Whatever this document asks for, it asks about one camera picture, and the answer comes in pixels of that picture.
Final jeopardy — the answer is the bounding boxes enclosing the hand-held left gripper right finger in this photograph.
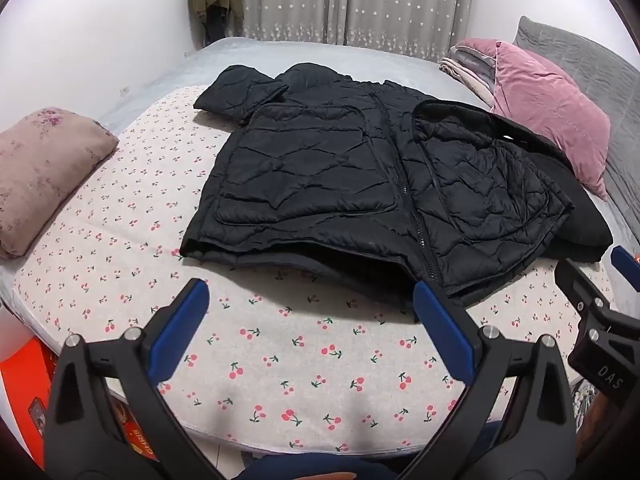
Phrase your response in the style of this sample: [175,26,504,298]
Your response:
[400,280,578,480]

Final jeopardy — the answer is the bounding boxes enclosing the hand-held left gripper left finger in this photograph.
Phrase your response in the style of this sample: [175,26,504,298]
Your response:
[42,278,211,480]

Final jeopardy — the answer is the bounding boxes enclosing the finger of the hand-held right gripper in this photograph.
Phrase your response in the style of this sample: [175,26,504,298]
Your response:
[610,246,640,293]
[554,257,614,317]

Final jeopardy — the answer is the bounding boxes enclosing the black quilted puffer jacket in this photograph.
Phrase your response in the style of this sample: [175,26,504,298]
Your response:
[179,62,576,307]

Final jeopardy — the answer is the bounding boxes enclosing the person's right forearm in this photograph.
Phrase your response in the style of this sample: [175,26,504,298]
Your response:
[582,394,618,461]

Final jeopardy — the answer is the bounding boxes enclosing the black fleece garment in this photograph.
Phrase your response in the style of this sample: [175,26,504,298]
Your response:
[415,99,615,264]

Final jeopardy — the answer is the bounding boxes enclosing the cherry print bed sheet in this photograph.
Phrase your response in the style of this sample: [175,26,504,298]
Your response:
[10,84,617,455]

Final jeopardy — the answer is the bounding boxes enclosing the pink velvet pillow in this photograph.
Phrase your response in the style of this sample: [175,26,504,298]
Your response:
[491,40,612,202]

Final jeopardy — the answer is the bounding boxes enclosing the orange box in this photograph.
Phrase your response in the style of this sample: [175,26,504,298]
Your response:
[0,336,162,464]

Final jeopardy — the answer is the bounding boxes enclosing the person's dark blue trousers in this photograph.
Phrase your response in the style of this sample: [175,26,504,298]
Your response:
[234,420,501,480]

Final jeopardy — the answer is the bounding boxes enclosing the mauve floral pillow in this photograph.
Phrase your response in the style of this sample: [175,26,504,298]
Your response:
[0,106,120,261]

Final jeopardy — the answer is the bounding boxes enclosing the grey quilted headboard cushion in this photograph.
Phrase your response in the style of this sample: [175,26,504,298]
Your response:
[512,16,640,261]

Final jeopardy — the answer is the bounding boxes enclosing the folded pink grey blankets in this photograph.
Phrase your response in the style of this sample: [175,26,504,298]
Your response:
[439,37,502,109]

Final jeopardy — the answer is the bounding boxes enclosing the light grey bed blanket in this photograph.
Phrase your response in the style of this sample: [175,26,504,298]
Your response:
[96,36,496,137]

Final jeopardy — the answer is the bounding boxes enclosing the grey star print curtain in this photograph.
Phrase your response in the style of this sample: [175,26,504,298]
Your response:
[235,0,479,64]

